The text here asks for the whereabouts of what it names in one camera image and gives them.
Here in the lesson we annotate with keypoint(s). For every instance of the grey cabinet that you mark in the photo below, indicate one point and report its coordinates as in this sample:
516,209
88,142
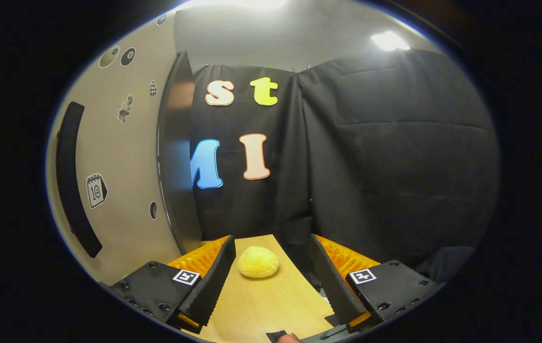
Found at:
178,166

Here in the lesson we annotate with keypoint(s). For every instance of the narrow ceiling light panel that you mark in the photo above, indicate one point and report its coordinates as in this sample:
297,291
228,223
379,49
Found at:
390,41

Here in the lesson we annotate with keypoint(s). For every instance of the long ceiling light panel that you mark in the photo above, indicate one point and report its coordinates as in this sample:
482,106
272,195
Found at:
242,4

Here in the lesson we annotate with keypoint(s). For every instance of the black backdrop cloth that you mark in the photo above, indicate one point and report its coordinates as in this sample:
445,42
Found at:
395,166

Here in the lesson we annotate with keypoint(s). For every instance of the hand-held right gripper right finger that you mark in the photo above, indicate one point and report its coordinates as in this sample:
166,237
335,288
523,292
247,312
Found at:
330,281

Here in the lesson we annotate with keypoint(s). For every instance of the yellow plush bun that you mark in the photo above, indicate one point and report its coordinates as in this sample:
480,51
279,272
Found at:
258,262

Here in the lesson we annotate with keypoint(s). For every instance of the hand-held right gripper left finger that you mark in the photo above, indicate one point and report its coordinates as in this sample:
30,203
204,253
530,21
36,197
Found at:
214,281

